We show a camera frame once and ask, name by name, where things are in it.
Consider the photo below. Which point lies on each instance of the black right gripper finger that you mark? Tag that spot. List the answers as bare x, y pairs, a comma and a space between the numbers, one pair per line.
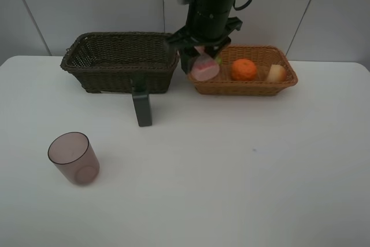
214, 50
188, 57

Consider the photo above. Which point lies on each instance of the green lime fruit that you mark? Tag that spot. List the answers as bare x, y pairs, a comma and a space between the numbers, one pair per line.
218, 59

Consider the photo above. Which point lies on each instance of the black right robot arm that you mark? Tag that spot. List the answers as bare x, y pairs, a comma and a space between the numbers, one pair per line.
208, 25

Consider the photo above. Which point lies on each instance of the orange mandarin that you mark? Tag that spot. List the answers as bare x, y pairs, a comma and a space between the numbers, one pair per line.
243, 70

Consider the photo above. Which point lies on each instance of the light brown wicker basket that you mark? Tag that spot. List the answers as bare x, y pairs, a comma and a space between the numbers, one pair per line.
263, 57

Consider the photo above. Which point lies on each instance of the pink detergent bottle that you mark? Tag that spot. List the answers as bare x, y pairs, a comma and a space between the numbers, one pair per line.
204, 67

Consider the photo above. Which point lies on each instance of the translucent brown plastic cup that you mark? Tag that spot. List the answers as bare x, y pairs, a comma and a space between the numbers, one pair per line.
75, 158

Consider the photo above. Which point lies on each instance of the dark brown wicker basket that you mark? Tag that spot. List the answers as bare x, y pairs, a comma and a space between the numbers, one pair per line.
106, 61

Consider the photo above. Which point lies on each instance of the red orange apple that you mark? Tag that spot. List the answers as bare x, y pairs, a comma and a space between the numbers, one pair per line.
277, 73

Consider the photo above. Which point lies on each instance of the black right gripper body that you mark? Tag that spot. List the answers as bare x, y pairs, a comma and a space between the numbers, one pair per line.
186, 38

